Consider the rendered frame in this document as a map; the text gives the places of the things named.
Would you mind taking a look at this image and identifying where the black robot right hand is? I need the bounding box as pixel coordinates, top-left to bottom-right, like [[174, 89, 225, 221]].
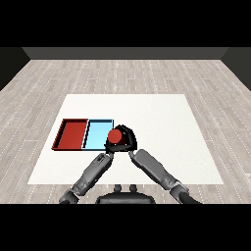
[[112, 124, 138, 154]]

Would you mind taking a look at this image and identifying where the shallow red open box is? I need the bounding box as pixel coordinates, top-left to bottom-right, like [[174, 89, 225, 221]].
[[51, 118, 89, 152]]

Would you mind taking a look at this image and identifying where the small red can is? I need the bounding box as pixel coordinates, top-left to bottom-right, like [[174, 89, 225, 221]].
[[107, 128, 125, 145]]

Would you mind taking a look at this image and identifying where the dark grey robot body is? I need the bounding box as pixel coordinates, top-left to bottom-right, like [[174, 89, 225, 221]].
[[95, 184, 157, 205]]

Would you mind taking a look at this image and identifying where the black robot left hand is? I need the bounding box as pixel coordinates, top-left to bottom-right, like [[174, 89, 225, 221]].
[[103, 138, 118, 156]]

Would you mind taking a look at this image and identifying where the shallow light blue open box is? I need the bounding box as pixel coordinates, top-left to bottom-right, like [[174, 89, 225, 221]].
[[80, 118, 115, 152]]

